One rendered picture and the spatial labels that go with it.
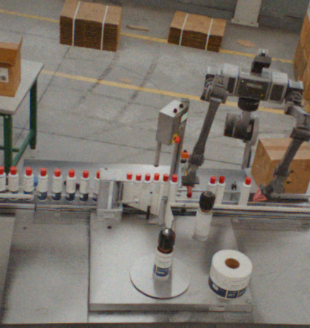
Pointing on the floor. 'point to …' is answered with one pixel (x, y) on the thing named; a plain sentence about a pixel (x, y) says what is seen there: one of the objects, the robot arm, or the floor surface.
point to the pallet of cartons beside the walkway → (308, 58)
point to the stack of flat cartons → (90, 25)
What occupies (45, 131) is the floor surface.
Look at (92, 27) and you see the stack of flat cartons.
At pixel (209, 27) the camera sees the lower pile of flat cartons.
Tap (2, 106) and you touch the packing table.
